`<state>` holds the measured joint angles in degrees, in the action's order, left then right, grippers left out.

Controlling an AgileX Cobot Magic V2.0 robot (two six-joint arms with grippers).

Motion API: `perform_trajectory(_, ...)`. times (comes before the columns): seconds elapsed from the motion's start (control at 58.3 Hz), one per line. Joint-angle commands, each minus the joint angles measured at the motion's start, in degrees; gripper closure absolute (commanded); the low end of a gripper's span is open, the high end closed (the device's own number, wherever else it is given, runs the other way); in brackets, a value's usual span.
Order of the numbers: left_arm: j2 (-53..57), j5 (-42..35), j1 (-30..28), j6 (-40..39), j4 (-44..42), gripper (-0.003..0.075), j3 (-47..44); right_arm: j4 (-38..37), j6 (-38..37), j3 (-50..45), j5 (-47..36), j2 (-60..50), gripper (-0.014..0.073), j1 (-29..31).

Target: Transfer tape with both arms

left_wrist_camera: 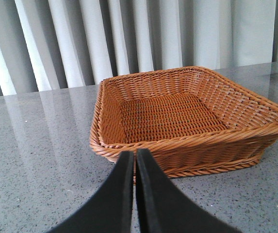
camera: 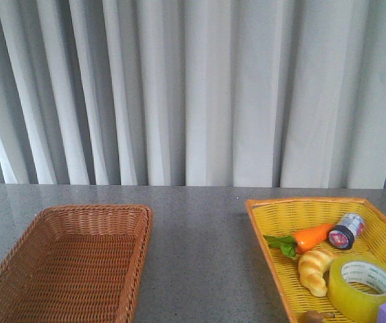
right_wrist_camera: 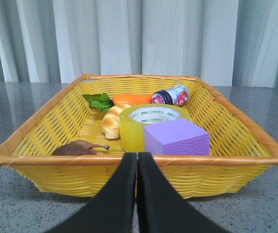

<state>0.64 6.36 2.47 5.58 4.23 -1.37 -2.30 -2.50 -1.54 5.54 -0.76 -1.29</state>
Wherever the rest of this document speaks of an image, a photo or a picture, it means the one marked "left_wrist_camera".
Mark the grey pleated curtain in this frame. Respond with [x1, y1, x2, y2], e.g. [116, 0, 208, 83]
[0, 0, 278, 96]

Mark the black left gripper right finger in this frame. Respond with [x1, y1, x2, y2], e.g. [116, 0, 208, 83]
[136, 149, 239, 233]

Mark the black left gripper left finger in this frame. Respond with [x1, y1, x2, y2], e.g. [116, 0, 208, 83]
[50, 151, 134, 233]

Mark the brown wicker basket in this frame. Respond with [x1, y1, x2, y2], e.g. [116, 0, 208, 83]
[90, 66, 278, 177]

